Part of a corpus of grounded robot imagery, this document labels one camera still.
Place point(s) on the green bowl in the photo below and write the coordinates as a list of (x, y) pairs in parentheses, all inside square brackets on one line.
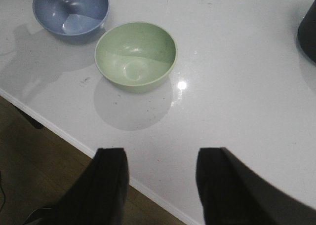
[(136, 56)]

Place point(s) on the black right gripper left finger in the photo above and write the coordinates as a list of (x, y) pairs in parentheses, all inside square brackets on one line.
[(96, 198)]

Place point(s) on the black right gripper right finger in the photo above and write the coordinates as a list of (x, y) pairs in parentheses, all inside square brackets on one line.
[(233, 194)]

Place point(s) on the dark blue pot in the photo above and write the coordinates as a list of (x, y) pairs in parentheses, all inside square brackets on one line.
[(306, 34)]

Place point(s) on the blue bowl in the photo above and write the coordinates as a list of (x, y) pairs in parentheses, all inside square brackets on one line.
[(72, 19)]

